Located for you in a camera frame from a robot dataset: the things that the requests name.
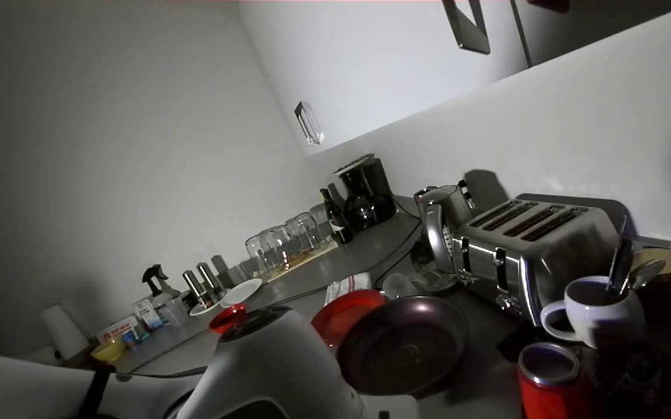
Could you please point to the small white blue box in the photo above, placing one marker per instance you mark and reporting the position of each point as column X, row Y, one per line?
column 150, row 317

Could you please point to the dark glass bottle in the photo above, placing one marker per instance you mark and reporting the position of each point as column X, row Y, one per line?
column 337, row 213

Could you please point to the small yellow bowl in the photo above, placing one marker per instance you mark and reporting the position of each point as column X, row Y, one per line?
column 108, row 352

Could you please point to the black drip coffee maker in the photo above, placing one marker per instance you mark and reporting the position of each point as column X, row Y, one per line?
column 367, row 194

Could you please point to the red bowl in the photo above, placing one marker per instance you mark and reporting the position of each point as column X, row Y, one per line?
column 227, row 317

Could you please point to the steel four-slot toaster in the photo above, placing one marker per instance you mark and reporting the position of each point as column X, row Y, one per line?
column 538, row 247

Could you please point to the steel shaker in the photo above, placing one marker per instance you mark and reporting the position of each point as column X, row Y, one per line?
column 192, row 289
column 222, row 271
column 209, row 281

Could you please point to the clear spray bottle black trigger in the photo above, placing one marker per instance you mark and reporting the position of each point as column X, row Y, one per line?
column 167, row 304

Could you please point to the white upper wall cabinets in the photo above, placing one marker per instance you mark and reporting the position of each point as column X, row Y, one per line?
column 390, row 62

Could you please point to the steel spoon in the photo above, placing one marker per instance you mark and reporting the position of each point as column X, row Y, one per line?
column 646, row 276

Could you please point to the white box with red print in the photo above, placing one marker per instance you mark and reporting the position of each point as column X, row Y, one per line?
column 122, row 332

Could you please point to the dark cylindrical canister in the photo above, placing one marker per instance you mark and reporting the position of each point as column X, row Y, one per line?
column 487, row 190

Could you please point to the red plate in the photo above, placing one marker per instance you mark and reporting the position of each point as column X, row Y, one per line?
column 348, row 316

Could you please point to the white ceramic mug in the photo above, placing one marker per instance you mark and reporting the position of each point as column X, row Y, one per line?
column 592, row 310

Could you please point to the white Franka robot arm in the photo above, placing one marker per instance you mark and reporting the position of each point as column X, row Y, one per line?
column 273, row 363

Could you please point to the white paper towel roll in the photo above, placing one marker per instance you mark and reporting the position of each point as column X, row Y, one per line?
column 63, row 334

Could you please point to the yellow sponge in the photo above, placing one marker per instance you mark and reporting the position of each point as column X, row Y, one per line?
column 654, row 260

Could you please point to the dark kitchen utensil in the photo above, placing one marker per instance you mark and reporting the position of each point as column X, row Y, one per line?
column 620, row 260

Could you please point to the dark nonstick frying pan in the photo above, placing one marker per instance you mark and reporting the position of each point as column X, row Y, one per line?
column 407, row 345

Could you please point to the white plate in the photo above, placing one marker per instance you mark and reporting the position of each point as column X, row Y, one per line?
column 241, row 295

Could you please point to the steel electric kettle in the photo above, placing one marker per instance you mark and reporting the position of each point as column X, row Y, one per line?
column 441, row 224

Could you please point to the white folded napkin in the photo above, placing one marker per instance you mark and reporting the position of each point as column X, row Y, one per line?
column 348, row 285

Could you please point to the clear drinking glass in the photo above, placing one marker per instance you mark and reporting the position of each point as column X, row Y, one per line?
column 265, row 255
column 303, row 234
column 323, row 221
column 289, row 246

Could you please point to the red cup with steel rim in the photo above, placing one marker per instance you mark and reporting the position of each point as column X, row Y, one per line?
column 549, row 385

